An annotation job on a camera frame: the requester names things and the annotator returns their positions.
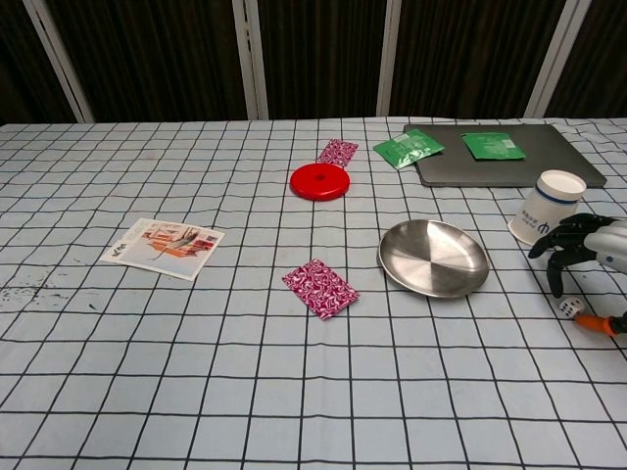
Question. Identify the checked light blue tablecloth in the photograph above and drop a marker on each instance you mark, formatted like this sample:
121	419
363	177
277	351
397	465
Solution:
196	367

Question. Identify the illustrated postcard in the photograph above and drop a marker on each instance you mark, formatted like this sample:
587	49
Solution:
164	249

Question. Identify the flat green packet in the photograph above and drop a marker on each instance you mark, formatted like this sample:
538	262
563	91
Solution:
492	146

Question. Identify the white frame post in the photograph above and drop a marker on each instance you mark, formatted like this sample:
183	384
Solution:
59	59
250	59
551	59
389	59

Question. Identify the large pink patterned packet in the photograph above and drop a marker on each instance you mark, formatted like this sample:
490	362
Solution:
321	289

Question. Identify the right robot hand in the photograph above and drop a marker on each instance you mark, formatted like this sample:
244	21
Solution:
605	245

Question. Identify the white die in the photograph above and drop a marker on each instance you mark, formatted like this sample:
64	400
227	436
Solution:
570	307

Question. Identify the crumpled green packet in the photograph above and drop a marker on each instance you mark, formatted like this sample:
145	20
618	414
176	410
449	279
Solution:
406	149

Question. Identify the grey closed laptop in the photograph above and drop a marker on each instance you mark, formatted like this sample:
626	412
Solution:
539	169

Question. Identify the silver metal plate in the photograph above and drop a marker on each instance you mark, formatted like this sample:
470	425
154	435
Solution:
433	257

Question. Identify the red round disc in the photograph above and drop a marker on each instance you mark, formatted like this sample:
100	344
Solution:
320	182

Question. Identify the small pink patterned packet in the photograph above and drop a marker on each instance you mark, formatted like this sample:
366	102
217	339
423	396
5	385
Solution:
338	152

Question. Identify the white paper cup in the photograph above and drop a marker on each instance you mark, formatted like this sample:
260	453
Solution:
546	205

